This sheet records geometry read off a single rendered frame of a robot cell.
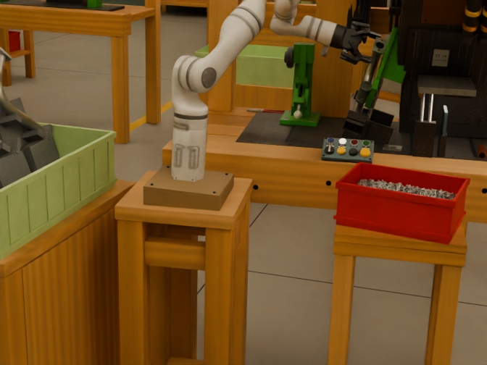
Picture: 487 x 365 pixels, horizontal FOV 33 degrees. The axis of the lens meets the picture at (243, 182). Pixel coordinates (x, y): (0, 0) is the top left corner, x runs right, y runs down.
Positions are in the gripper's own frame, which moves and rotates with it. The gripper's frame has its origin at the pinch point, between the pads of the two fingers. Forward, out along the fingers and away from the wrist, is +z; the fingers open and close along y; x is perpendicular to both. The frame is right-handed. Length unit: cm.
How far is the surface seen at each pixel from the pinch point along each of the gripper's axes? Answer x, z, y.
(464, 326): 106, 72, -41
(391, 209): -24, 17, -64
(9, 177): -10, -84, -85
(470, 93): -20.7, 29.3, -19.1
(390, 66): -5.2, 6.0, -8.4
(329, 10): 16.4, -19.2, 21.1
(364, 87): -0.6, 0.7, -15.4
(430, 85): -17.6, 18.2, -18.9
